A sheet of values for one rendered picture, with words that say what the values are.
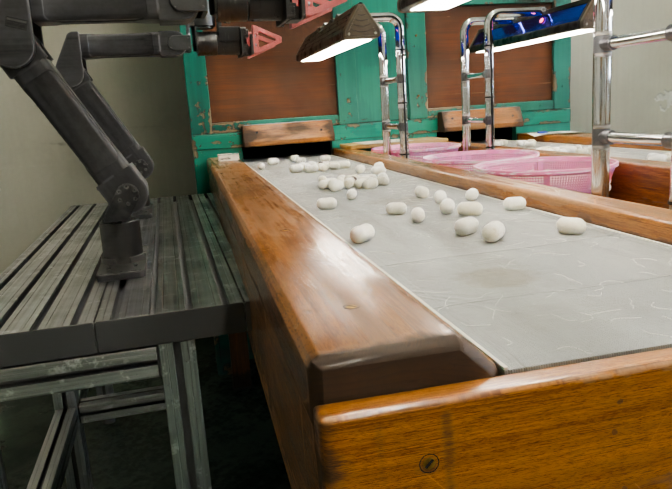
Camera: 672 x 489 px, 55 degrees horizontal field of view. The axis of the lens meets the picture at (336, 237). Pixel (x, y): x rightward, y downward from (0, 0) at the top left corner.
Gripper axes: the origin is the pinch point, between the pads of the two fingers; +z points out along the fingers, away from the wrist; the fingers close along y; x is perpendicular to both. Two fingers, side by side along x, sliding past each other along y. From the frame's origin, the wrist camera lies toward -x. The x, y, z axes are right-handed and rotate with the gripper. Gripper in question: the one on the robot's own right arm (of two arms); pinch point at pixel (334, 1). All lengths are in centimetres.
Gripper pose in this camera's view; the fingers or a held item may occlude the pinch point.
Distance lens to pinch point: 113.9
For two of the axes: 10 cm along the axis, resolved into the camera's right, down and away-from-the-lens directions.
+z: 9.7, -1.0, 2.4
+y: -2.5, -1.8, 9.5
